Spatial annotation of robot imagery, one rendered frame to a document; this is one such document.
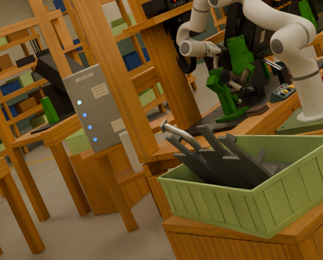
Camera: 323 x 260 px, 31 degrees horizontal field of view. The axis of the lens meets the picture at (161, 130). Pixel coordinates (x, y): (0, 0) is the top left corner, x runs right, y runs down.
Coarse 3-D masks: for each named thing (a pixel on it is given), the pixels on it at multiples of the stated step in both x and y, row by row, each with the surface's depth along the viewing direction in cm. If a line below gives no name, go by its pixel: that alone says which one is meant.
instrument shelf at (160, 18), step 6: (180, 6) 324; (186, 6) 328; (192, 6) 332; (168, 12) 316; (174, 12) 319; (180, 12) 323; (156, 18) 308; (162, 18) 311; (168, 18) 315; (138, 24) 314; (144, 24) 311; (150, 24) 308; (156, 24) 307; (126, 30) 320; (132, 30) 318; (138, 30) 315
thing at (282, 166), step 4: (264, 164) 232; (268, 164) 230; (272, 164) 228; (276, 164) 226; (280, 164) 225; (284, 164) 223; (288, 164) 221; (280, 168) 220; (284, 168) 218; (212, 184) 233; (216, 184) 231; (220, 184) 229; (244, 188) 214
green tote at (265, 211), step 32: (288, 160) 222; (320, 160) 191; (192, 192) 211; (224, 192) 191; (256, 192) 178; (288, 192) 184; (320, 192) 191; (224, 224) 200; (256, 224) 183; (288, 224) 184
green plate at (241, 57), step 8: (232, 40) 325; (240, 40) 321; (232, 48) 325; (240, 48) 322; (232, 56) 326; (240, 56) 323; (248, 56) 323; (232, 64) 327; (240, 64) 323; (240, 72) 324
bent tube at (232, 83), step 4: (216, 44) 323; (220, 44) 324; (220, 48) 321; (224, 48) 321; (216, 60) 326; (216, 64) 326; (232, 80) 321; (232, 84) 320; (236, 84) 319; (236, 88) 318; (240, 88) 320
